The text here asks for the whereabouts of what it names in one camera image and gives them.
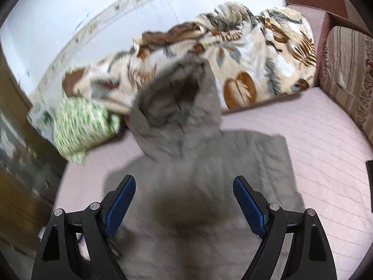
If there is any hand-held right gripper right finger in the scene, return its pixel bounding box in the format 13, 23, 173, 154
232, 175, 337, 280

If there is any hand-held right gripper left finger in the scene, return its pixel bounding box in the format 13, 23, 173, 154
32, 175, 136, 280

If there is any wooden door with glass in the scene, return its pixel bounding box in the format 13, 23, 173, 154
0, 44, 69, 269

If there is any leaf-print fleece blanket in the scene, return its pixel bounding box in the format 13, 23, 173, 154
28, 1, 318, 129

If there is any striped beige cushion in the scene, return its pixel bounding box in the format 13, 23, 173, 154
319, 26, 373, 140

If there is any green checked quilt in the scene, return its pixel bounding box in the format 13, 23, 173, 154
54, 96, 123, 164

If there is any grey-green puffer jacket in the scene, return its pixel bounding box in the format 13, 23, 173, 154
105, 55, 305, 280

